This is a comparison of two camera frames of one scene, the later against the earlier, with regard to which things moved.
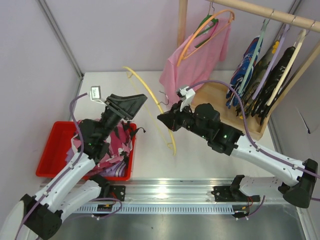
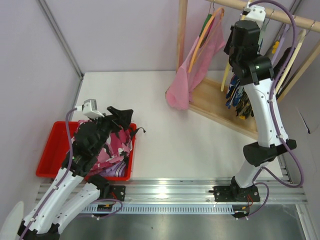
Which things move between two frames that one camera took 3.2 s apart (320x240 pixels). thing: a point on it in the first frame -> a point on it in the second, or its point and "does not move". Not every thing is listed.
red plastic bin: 55,139 does not move
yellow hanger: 127,69 -> 229,66
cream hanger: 287,69 does not move
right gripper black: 175,120 -> 228,41
